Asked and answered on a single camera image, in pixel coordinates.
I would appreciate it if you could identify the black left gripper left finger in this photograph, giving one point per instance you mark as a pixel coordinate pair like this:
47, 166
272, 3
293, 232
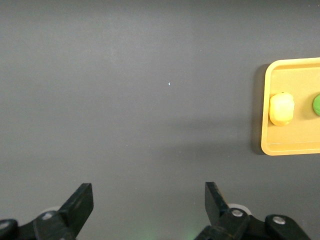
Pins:
72, 210

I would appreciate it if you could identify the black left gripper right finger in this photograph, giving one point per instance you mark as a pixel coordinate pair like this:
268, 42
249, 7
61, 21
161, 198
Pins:
225, 215

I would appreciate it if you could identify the yellow potato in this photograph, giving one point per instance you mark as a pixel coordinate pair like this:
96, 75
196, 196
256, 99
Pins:
281, 108

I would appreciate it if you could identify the green apple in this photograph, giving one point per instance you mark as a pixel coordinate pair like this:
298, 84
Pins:
317, 107

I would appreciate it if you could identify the yellow plastic tray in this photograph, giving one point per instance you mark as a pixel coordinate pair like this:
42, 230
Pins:
300, 135

